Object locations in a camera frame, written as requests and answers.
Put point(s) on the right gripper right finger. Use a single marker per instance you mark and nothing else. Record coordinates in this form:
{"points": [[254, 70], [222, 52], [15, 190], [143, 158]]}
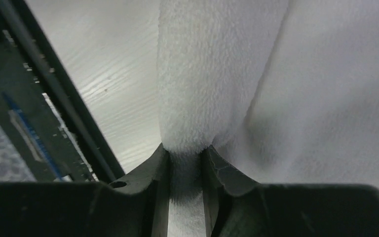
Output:
{"points": [[237, 206]]}

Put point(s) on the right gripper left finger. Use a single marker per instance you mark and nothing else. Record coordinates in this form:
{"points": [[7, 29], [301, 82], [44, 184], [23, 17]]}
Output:
{"points": [[136, 205]]}

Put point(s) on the white towel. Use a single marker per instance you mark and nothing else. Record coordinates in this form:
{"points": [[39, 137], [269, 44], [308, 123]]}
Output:
{"points": [[286, 90]]}

